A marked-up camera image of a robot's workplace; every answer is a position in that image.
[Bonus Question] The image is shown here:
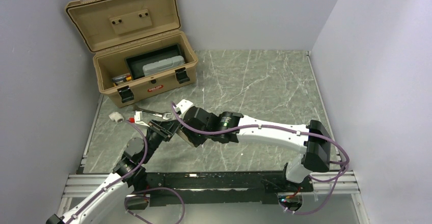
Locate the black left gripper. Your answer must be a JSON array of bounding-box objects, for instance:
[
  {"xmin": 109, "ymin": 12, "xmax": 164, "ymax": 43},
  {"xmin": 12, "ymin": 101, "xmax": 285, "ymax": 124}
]
[{"xmin": 142, "ymin": 118, "xmax": 182, "ymax": 163}]

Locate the white remote control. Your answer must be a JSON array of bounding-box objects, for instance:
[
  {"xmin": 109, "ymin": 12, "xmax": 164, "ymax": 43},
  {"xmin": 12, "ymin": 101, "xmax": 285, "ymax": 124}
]
[{"xmin": 176, "ymin": 124, "xmax": 195, "ymax": 148}]

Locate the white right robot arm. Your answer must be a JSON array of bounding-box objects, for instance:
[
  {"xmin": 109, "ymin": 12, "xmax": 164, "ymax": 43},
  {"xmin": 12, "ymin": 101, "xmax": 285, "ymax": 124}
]
[{"xmin": 175, "ymin": 106, "xmax": 331, "ymax": 191}]

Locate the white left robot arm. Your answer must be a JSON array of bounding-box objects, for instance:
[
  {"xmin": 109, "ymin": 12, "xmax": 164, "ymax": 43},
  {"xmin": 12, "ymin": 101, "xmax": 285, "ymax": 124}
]
[{"xmin": 47, "ymin": 120, "xmax": 185, "ymax": 223}]

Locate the pack of batteries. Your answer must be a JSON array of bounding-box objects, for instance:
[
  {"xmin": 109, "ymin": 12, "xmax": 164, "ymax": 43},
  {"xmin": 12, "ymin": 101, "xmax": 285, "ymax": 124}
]
[{"xmin": 112, "ymin": 73, "xmax": 132, "ymax": 86}]

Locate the silver open-end wrench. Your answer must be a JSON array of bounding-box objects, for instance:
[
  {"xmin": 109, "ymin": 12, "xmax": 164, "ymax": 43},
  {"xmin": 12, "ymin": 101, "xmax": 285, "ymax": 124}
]
[{"xmin": 132, "ymin": 104, "xmax": 174, "ymax": 120}]

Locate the white plastic pipe fitting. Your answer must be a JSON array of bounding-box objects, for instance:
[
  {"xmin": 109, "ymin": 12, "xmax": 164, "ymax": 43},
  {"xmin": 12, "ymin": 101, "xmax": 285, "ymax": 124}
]
[{"xmin": 109, "ymin": 112, "xmax": 124, "ymax": 123}]

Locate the grey plastic case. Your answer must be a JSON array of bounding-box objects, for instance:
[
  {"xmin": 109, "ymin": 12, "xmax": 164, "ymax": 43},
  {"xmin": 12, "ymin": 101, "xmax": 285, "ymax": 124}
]
[{"xmin": 142, "ymin": 55, "xmax": 185, "ymax": 76}]

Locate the black tray in toolbox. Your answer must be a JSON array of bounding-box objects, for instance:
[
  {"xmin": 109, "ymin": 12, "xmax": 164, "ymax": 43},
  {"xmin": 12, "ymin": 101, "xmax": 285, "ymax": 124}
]
[{"xmin": 125, "ymin": 44, "xmax": 186, "ymax": 79}]

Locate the tan plastic toolbox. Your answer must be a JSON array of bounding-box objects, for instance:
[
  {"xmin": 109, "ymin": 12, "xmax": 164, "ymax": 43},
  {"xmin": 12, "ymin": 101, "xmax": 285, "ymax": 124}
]
[{"xmin": 65, "ymin": 0, "xmax": 198, "ymax": 108}]

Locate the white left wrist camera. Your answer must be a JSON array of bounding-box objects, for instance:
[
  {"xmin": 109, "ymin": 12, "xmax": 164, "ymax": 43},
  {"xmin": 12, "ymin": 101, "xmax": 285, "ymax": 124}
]
[{"xmin": 129, "ymin": 111, "xmax": 149, "ymax": 128}]

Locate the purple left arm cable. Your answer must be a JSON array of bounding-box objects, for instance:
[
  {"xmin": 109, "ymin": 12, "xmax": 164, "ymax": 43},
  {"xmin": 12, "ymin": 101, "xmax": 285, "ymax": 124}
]
[{"xmin": 64, "ymin": 119, "xmax": 185, "ymax": 224}]

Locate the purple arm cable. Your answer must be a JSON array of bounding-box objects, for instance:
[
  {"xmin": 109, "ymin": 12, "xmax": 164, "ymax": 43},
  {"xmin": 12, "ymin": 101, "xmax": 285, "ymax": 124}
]
[
  {"xmin": 171, "ymin": 101, "xmax": 350, "ymax": 216},
  {"xmin": 64, "ymin": 119, "xmax": 185, "ymax": 224}
]

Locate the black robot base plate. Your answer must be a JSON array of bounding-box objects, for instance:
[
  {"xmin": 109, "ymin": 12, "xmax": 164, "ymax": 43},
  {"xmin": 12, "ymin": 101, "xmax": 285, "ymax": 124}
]
[{"xmin": 147, "ymin": 171, "xmax": 314, "ymax": 207}]

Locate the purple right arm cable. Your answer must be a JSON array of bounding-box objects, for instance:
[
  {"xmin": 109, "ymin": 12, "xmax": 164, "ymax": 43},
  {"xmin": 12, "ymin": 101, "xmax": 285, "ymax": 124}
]
[{"xmin": 171, "ymin": 101, "xmax": 350, "ymax": 216}]

